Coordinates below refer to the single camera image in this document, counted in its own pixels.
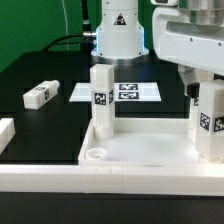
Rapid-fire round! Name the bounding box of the white front obstacle bar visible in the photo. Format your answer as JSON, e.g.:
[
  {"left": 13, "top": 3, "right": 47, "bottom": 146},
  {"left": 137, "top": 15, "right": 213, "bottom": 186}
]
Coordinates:
[{"left": 0, "top": 165, "right": 224, "bottom": 196}]

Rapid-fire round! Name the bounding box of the black cable with connector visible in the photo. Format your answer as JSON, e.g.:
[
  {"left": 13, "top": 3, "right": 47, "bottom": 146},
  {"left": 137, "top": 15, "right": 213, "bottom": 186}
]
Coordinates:
[{"left": 41, "top": 0, "right": 98, "bottom": 53}]

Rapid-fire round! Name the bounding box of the thin white cable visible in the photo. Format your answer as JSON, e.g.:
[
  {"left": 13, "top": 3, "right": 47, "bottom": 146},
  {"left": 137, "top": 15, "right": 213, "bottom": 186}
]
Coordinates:
[{"left": 61, "top": 0, "right": 70, "bottom": 52}]

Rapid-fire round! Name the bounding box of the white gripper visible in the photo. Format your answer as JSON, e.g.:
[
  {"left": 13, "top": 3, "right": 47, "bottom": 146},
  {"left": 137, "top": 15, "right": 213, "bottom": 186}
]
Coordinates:
[{"left": 152, "top": 6, "right": 224, "bottom": 98}]

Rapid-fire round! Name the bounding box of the white left obstacle block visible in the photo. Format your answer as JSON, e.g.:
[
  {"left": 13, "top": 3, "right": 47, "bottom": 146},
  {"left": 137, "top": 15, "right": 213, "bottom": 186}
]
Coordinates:
[{"left": 0, "top": 118, "right": 15, "bottom": 154}]

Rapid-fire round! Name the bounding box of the white desk top tray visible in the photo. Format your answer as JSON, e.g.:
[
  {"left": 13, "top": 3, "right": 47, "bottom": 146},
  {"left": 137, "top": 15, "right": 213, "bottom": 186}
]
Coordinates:
[{"left": 77, "top": 117, "right": 224, "bottom": 167}]

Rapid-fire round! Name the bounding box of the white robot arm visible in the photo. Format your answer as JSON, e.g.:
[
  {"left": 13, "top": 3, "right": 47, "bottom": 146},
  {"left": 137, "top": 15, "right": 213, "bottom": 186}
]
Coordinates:
[{"left": 92, "top": 0, "right": 224, "bottom": 86}]

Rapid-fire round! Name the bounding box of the white marker base plate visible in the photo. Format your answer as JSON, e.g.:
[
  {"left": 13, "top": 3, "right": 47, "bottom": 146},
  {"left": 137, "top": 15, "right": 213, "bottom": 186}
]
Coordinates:
[{"left": 69, "top": 82, "right": 161, "bottom": 102}]

